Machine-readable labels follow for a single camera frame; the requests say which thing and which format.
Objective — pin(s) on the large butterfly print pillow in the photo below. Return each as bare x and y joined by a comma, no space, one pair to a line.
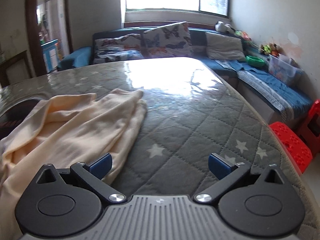
167,40

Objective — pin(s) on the green plastic bowl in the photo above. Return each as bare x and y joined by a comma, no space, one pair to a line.
255,60

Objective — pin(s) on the panda plush toy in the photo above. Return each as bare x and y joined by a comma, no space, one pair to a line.
221,26

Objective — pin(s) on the flat butterfly print pillow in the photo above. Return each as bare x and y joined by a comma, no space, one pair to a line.
117,47

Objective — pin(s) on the dark wooden furniture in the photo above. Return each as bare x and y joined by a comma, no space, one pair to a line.
15,65

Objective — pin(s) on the clear plastic storage box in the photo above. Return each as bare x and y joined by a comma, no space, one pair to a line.
281,70

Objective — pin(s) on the green orange toy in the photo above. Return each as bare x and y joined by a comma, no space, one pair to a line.
242,35

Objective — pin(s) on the blue cabinet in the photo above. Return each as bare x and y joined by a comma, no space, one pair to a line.
50,55

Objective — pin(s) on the brown plush toys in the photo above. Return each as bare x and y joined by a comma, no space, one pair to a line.
271,48

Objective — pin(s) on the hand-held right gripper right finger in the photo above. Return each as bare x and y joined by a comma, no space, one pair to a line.
219,167

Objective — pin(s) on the blue sofa blanket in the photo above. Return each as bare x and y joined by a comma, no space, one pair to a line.
275,87

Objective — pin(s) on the dark wooden door frame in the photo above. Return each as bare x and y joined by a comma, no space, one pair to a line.
32,30

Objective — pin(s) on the grey pillow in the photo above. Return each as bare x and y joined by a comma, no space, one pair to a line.
225,46

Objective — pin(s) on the red plastic stool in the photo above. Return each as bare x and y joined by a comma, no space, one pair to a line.
292,142

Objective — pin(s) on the cream sweater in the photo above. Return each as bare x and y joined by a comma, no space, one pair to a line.
75,130

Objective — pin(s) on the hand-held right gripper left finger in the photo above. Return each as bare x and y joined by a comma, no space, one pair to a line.
101,167

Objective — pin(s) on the red plastic chair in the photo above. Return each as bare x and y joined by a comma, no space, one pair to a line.
315,112

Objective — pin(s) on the blue corner sofa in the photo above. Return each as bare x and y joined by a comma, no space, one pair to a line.
215,65

